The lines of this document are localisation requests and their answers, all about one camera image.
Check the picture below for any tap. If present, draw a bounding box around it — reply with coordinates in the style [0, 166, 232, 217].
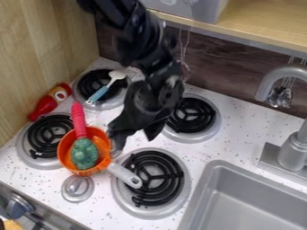
[254, 64, 307, 182]

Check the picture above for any toy sink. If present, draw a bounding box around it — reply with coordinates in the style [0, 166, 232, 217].
[176, 159, 307, 230]

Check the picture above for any toy microwave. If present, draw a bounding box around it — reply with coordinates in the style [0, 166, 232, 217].
[138, 0, 231, 25]

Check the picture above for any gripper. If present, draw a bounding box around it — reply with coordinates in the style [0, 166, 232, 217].
[105, 60, 187, 152]

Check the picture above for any orange pot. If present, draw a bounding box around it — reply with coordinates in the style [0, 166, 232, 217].
[56, 125, 145, 190]

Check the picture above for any yellow toy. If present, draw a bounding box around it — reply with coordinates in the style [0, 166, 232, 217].
[0, 217, 24, 230]

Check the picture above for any green brush with red handle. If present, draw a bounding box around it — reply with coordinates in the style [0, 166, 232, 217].
[69, 101, 101, 171]

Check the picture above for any silver hanging toy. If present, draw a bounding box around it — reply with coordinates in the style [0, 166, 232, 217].
[266, 85, 294, 110]

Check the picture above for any red toy bottle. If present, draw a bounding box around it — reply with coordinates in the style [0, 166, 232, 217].
[26, 82, 75, 122]

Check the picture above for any toy stove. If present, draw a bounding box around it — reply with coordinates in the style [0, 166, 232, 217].
[15, 65, 224, 221]

